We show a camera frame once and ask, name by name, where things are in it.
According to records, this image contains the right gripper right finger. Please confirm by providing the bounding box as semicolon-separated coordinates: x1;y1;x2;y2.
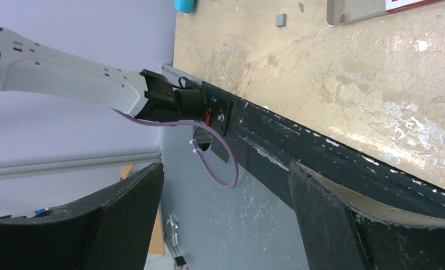
289;161;445;269

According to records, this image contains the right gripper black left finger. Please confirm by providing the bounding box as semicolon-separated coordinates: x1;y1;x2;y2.
0;163;164;269

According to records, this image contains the red white staple box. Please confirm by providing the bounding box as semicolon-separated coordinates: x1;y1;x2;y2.
326;0;439;25

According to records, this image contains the small staple strip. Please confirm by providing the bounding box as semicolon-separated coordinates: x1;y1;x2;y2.
276;13;287;27

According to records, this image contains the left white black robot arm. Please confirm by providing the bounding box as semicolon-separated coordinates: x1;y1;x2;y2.
0;27;208;122

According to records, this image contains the light blue marker tube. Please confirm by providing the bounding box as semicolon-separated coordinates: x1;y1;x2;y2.
174;0;197;14

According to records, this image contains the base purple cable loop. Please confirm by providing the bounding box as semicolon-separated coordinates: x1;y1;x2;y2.
112;108;240;190

